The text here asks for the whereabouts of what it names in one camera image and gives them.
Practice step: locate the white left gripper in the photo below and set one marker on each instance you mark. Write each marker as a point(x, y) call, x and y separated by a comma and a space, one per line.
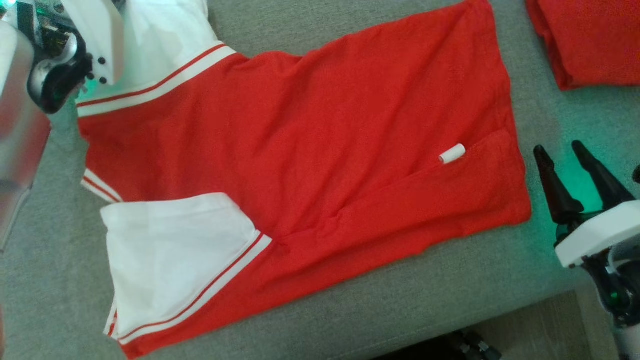
point(97, 35)

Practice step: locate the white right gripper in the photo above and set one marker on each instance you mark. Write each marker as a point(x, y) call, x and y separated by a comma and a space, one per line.
point(600, 235)

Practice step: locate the red shorts with white stripe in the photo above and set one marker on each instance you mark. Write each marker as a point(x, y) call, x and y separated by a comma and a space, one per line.
point(595, 40)

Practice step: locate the red shirt with white sleeves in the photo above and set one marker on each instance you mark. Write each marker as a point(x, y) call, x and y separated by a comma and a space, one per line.
point(300, 150)

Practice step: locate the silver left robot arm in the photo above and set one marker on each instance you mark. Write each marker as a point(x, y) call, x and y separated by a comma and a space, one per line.
point(17, 140)

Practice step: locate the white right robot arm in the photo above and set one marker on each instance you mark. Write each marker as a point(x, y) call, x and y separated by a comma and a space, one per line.
point(627, 345)

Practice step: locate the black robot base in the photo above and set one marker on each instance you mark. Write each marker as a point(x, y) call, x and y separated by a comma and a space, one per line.
point(450, 347)

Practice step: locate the large grey sofa seat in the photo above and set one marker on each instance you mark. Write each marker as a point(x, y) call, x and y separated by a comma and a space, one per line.
point(50, 300)

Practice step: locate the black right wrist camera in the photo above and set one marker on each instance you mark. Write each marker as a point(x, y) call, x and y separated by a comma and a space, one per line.
point(636, 174)

